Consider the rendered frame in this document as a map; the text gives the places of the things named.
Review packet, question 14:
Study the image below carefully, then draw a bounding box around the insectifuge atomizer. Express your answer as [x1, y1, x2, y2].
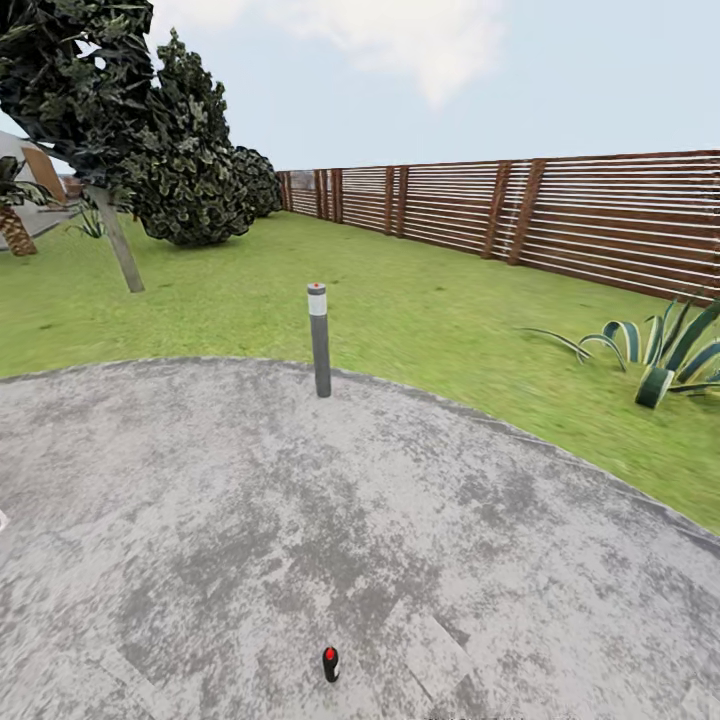
[323, 646, 339, 683]

